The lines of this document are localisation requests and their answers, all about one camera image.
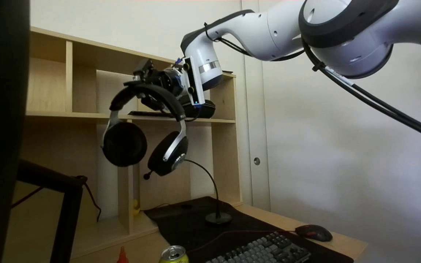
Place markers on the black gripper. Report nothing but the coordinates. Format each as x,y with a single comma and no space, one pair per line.
169,80

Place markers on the black silver headphones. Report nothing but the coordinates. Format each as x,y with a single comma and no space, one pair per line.
125,143

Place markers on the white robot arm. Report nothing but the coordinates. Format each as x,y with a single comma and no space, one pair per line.
353,36

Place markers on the wooden shelf hutch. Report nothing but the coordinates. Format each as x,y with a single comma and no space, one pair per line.
72,81

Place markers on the small yellow object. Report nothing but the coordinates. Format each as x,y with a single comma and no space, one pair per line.
135,209

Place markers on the black desk mat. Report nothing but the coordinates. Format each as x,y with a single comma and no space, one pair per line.
208,228

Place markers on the light wooden desk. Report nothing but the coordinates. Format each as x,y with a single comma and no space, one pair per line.
33,229

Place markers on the green drink can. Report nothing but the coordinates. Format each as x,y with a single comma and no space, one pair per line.
174,254

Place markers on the grey mechanical keyboard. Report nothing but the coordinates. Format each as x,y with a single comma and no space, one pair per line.
269,248

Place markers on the black computer mouse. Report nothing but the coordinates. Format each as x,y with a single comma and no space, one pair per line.
313,232

